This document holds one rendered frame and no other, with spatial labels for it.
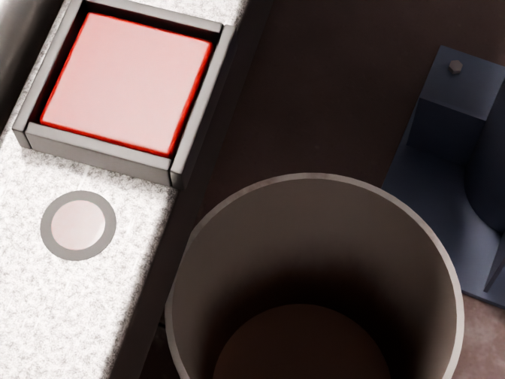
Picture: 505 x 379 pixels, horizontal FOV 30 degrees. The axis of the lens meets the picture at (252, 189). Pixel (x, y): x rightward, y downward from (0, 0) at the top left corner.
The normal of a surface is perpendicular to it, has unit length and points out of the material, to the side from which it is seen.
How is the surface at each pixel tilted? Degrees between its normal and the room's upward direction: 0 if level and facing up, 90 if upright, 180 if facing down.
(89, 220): 0
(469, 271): 0
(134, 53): 0
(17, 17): 40
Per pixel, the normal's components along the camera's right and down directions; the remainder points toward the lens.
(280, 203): 0.21, 0.86
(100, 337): -0.01, -0.43
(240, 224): 0.52, 0.74
